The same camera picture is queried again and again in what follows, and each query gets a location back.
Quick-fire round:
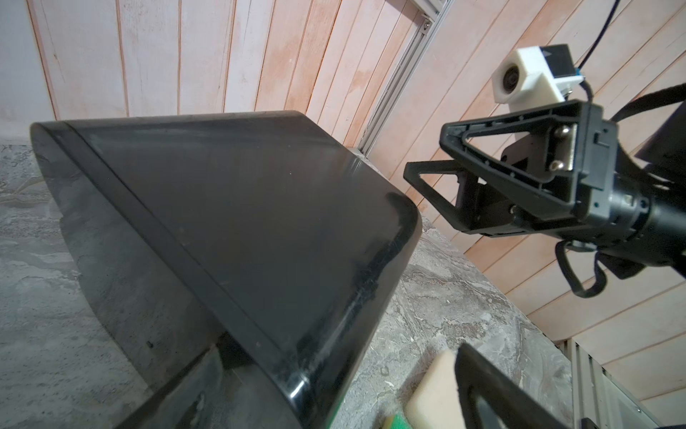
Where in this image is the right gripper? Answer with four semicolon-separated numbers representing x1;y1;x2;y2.
404;100;651;247

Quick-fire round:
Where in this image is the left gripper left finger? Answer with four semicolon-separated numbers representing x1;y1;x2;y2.
118;344;224;428

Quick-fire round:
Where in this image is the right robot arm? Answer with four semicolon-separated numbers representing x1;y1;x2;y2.
404;85;685;299

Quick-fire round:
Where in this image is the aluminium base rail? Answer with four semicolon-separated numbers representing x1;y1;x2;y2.
558;339;662;429

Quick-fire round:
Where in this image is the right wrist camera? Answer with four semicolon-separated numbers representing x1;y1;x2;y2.
491;44;584;113

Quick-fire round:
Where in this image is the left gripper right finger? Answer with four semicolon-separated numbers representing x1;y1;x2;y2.
455;343;565;428

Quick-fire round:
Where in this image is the black drawer cabinet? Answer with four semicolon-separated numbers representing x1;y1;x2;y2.
30;111;422;428

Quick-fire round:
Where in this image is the green yellow sponge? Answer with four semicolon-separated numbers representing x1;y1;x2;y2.
381;414;412;429

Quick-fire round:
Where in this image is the beige sponge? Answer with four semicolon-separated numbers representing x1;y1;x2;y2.
404;350;466;429

